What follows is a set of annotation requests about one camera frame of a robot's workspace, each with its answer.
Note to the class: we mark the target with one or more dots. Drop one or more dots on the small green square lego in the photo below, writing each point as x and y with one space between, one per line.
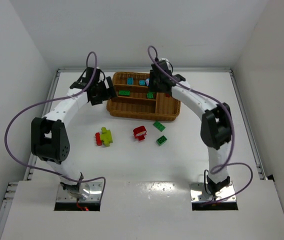
150 95

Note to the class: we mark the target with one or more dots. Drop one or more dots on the green lego plate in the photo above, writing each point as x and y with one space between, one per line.
159 126

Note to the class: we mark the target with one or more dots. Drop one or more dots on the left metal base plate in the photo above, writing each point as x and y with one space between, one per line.
89 192

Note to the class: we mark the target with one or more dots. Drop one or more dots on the metal base plate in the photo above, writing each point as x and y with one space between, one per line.
200 196
89 192

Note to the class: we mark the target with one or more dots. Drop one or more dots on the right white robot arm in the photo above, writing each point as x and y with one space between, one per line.
215 130

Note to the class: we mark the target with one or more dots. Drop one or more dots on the lime green lego piece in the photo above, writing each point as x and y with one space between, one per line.
106 137

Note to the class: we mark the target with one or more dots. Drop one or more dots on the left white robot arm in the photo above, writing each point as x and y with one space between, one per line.
49 138

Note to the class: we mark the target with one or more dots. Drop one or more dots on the blue lego base piece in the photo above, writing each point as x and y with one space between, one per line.
142 82

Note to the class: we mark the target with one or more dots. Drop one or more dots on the long green lego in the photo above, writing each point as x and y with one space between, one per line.
125 93

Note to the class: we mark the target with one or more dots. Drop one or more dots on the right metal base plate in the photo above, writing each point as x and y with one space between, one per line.
200 196

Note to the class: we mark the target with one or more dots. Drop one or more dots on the brown wicker divided basket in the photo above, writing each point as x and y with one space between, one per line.
137 106

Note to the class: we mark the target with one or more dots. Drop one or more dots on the green upturned lego brick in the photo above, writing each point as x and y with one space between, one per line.
161 140

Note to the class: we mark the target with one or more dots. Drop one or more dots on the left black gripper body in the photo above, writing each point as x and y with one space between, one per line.
102 90

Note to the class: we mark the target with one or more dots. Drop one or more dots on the blue monster face lego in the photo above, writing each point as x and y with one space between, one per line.
147 82

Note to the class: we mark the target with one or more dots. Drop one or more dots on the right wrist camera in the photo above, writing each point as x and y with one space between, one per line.
164 59

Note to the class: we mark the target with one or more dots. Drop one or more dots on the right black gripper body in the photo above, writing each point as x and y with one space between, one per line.
157 81

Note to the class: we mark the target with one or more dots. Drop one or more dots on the red lego arch piece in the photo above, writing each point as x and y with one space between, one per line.
140 133

